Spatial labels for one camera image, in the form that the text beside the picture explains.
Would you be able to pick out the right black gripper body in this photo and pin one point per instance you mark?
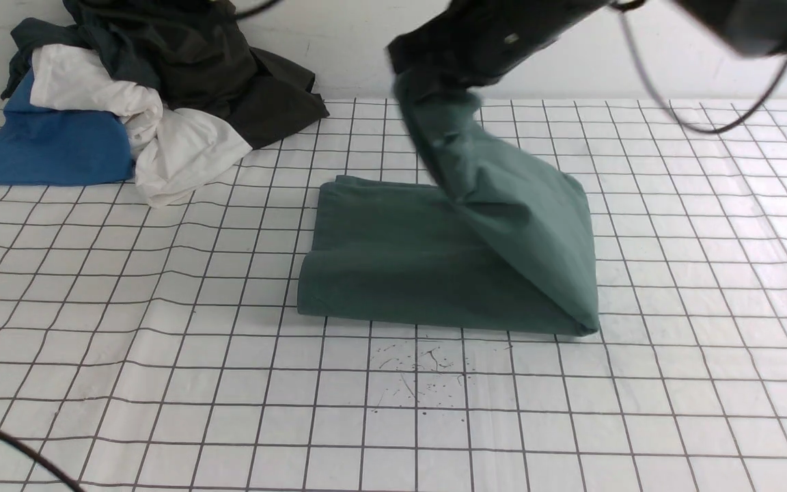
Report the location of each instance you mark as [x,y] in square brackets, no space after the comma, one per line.
[476,43]

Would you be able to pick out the green long-sleeved shirt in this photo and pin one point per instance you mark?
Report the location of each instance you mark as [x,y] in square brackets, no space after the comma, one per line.
[500,239]

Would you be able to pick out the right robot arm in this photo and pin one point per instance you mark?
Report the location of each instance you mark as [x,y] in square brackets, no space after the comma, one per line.
[750,28]

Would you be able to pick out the dark olive garment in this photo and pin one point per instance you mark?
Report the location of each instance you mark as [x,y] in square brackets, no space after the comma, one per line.
[204,62]

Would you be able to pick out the white garment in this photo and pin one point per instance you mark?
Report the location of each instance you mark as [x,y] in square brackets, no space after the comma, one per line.
[175,151]

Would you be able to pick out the dark teal garment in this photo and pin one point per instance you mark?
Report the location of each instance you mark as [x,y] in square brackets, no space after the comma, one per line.
[119,54]

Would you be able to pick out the blue garment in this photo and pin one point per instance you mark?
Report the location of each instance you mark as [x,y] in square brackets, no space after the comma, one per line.
[65,148]

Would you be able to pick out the white grid tablecloth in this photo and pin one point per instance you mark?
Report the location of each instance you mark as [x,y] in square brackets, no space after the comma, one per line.
[160,349]

